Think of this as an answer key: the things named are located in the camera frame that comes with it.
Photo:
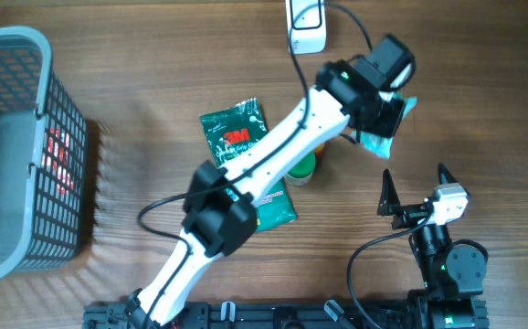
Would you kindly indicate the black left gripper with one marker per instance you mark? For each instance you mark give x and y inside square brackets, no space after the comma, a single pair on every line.
[390,126]

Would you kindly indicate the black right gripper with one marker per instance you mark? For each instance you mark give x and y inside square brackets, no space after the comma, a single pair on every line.
[390,205]

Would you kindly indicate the light blue tissue pack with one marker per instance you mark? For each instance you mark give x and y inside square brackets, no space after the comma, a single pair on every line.
[380,146]

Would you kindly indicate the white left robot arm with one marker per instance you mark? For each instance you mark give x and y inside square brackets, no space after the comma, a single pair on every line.
[221,203]

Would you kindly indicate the white barcode scanner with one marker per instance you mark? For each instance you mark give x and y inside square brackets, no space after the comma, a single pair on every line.
[306,26]

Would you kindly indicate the yellow bottle green cap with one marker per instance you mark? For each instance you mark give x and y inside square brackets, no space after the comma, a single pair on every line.
[319,150]

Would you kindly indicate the green lid jar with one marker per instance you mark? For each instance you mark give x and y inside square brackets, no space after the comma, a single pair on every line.
[301,173]

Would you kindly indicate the green 3M gloves packet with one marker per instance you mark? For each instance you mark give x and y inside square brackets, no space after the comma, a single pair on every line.
[232,132]

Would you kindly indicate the grey plastic basket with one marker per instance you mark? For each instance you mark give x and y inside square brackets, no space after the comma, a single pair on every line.
[43,152]

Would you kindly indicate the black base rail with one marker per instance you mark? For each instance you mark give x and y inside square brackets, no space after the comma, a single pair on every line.
[291,315]

